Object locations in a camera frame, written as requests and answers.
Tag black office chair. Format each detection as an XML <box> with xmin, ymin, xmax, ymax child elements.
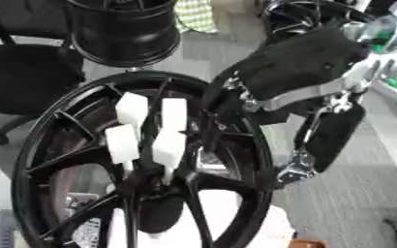
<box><xmin>0</xmin><ymin>0</ymin><xmax>89</xmax><ymax>146</ymax></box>

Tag white wheel stand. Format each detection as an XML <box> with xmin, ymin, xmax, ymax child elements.
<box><xmin>105</xmin><ymin>189</ymin><xmax>297</xmax><ymax>248</ymax></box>

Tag black spoked wheel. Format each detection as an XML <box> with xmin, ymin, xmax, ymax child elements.
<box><xmin>10</xmin><ymin>70</ymin><xmax>279</xmax><ymax>248</ymax></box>

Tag black wheel with spokes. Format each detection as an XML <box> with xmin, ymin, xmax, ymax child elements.
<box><xmin>260</xmin><ymin>0</ymin><xmax>375</xmax><ymax>45</ymax></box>

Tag black wheel rim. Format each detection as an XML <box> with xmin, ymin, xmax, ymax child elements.
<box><xmin>64</xmin><ymin>0</ymin><xmax>184</xmax><ymax>69</ymax></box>

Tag brown box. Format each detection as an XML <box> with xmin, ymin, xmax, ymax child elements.
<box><xmin>290</xmin><ymin>238</ymin><xmax>329</xmax><ymax>248</ymax></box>

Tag white printed box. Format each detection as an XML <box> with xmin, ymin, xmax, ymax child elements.
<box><xmin>63</xmin><ymin>193</ymin><xmax>117</xmax><ymax>248</ymax></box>

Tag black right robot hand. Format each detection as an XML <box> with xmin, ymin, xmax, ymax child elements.
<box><xmin>199</xmin><ymin>24</ymin><xmax>375</xmax><ymax>192</ymax></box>

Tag green white checked cloth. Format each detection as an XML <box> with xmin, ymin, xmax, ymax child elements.
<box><xmin>172</xmin><ymin>0</ymin><xmax>221</xmax><ymax>34</ymax></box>

